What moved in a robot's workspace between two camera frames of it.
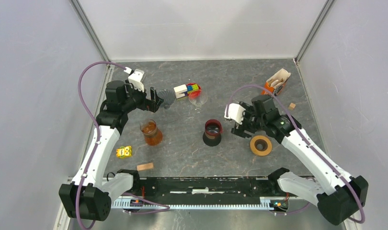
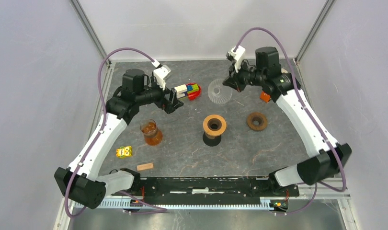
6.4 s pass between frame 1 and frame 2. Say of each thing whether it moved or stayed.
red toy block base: stayed
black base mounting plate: stayed
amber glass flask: stayed
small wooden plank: stayed
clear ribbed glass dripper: moved
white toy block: stayed
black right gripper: moved
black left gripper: moved
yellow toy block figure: stayed
